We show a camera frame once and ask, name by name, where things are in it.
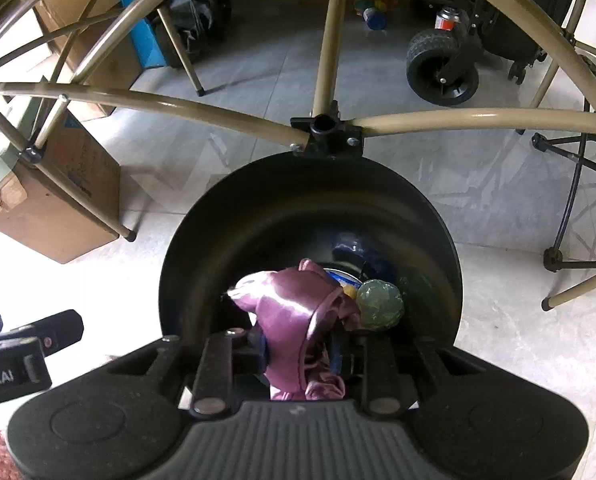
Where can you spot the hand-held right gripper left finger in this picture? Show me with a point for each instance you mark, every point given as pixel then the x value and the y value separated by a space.
pixel 264 355

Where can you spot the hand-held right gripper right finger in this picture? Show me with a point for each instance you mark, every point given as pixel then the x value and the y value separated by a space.
pixel 337 360

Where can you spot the purple satin cloth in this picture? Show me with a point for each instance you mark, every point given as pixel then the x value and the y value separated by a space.
pixel 283 310

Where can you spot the black round waste bin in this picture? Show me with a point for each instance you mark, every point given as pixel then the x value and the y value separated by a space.
pixel 308 200

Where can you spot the green ball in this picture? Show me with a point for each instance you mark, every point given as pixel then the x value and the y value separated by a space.
pixel 380 305

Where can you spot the blue round container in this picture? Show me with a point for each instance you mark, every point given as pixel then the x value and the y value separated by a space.
pixel 350 260

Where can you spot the large brown cardboard box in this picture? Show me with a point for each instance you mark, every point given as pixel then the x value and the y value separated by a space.
pixel 52 210

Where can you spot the black wagon wheel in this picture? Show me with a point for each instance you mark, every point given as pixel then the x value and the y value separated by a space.
pixel 423 70

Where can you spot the blue flat board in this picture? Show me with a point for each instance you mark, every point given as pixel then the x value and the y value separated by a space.
pixel 147 45

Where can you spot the blue toy ball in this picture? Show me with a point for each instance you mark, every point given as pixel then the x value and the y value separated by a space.
pixel 375 19

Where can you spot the black bag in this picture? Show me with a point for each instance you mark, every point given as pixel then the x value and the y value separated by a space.
pixel 197 15

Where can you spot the red gas canister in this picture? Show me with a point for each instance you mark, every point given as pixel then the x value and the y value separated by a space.
pixel 448 22

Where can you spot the black suitcase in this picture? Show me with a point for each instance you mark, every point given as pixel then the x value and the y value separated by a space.
pixel 518 35

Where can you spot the beige folding table frame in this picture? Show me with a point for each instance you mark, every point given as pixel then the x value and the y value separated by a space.
pixel 325 135

